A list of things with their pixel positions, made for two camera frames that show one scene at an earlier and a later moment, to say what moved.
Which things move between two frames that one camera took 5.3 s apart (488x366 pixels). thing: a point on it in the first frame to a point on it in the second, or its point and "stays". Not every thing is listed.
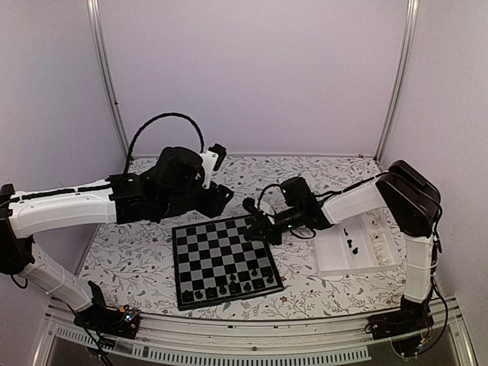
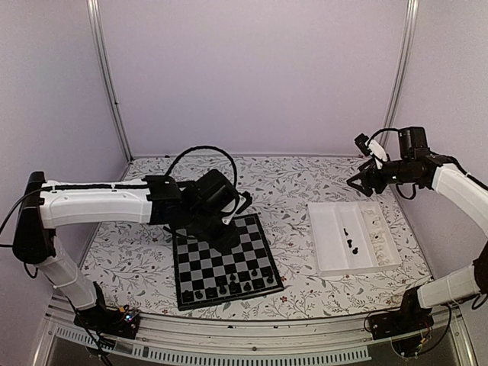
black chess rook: [187, 296] stays
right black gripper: [267, 232] to [366, 176]
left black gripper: [215, 206] to [224, 243]
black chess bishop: [210, 293] stays
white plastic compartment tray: [367, 244] stays
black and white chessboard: [214, 262] stays
